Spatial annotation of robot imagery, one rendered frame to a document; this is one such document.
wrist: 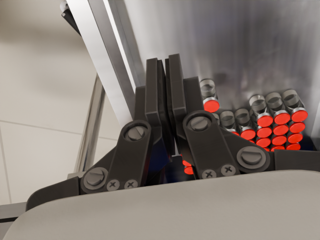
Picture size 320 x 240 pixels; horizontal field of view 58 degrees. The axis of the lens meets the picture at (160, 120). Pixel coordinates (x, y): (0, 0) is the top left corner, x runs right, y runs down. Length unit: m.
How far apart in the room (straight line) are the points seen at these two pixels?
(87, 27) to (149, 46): 0.08
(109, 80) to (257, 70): 0.20
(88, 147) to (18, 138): 1.16
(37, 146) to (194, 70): 1.68
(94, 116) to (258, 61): 0.65
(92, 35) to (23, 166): 1.88
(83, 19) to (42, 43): 1.11
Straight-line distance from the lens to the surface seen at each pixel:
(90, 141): 0.88
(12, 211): 0.79
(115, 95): 0.42
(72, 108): 1.69
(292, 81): 0.45
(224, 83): 0.41
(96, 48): 0.38
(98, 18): 0.34
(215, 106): 0.38
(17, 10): 1.43
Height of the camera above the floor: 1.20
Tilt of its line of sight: 45 degrees down
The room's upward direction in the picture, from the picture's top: 178 degrees clockwise
